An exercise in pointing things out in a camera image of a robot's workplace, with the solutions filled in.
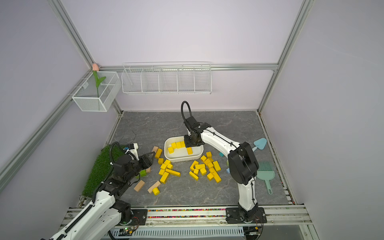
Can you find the green wedge block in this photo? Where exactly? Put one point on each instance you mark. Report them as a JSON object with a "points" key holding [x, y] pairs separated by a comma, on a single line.
{"points": [[143, 173]]}

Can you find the white plastic bin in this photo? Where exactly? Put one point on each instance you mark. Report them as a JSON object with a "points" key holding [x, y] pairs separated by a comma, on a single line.
{"points": [[181, 154]]}

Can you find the white wire wall rack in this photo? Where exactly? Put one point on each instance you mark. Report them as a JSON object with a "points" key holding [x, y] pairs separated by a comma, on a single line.
{"points": [[167, 78]]}

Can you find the teal toy shovel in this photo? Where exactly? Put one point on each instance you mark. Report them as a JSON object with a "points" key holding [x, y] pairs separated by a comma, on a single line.
{"points": [[259, 144]]}

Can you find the yellow block right pile left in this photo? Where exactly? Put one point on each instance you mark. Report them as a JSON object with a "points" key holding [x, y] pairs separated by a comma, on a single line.
{"points": [[194, 176]]}

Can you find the natural wood long block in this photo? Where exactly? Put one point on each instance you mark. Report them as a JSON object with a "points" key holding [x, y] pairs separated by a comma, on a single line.
{"points": [[155, 185]]}

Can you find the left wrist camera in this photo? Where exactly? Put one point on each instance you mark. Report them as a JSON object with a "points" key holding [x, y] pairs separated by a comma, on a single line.
{"points": [[131, 148]]}

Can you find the natural wood block lower left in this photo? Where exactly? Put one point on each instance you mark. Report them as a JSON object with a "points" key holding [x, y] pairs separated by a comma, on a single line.
{"points": [[139, 185]]}

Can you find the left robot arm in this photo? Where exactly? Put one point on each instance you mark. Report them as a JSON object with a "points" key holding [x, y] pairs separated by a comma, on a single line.
{"points": [[106, 209]]}

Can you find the artificial pink tulip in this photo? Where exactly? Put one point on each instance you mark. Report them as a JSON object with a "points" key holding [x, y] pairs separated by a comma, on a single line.
{"points": [[98, 80]]}

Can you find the yellow rectangular block left pile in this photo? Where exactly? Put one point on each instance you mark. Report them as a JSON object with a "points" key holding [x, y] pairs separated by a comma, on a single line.
{"points": [[164, 178]]}

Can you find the natural wood block upper left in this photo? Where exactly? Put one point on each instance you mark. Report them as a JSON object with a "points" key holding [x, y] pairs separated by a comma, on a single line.
{"points": [[155, 149]]}

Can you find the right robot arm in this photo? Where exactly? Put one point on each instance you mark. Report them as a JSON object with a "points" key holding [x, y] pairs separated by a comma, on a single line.
{"points": [[242, 163]]}

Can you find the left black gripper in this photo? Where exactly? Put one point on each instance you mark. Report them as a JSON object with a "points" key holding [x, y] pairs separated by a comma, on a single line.
{"points": [[145, 160]]}

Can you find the teal toy rake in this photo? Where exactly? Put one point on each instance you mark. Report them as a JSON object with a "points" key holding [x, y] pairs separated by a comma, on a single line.
{"points": [[266, 173]]}

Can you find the long yellow block right diagonal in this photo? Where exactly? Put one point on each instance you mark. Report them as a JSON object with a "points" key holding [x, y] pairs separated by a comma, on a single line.
{"points": [[214, 175]]}

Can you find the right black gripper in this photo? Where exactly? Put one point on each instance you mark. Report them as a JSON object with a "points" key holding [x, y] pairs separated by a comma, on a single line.
{"points": [[187, 143]]}

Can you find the white mesh wall basket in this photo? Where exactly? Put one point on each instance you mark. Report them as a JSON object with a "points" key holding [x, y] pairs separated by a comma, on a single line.
{"points": [[86, 95]]}

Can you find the green artificial grass mat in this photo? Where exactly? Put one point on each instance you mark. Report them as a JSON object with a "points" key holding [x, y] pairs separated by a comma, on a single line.
{"points": [[101, 168]]}

